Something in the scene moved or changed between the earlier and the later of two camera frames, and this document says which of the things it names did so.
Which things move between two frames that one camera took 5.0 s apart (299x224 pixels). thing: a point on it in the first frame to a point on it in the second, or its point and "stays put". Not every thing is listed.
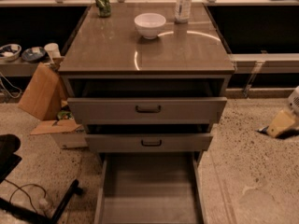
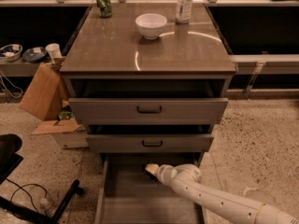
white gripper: x=294 y=101 to x=162 y=173
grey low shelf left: x=19 y=68 stays put
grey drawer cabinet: x=147 y=77 stays put
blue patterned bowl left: x=9 y=52 stays put
